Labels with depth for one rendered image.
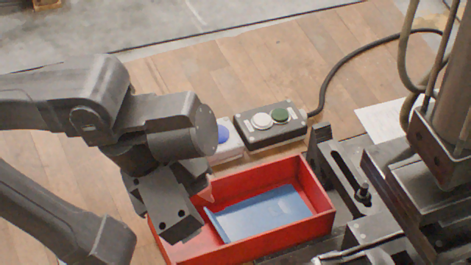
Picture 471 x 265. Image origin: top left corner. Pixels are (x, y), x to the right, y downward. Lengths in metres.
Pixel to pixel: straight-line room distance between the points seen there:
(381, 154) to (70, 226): 0.40
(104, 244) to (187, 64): 0.53
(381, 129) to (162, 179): 0.61
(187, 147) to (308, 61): 0.71
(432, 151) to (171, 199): 0.30
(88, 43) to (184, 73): 1.41
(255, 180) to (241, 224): 0.07
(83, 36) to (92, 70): 2.05
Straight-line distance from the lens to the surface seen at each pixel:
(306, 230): 1.34
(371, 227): 1.30
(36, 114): 0.98
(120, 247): 1.18
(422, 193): 1.10
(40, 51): 2.97
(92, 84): 0.94
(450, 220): 1.12
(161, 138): 0.96
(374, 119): 1.55
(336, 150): 1.40
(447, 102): 1.00
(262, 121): 1.47
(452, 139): 1.02
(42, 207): 1.14
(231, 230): 1.36
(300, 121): 1.49
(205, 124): 0.97
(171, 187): 1.00
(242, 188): 1.40
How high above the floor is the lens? 2.01
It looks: 48 degrees down
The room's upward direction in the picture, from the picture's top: 5 degrees clockwise
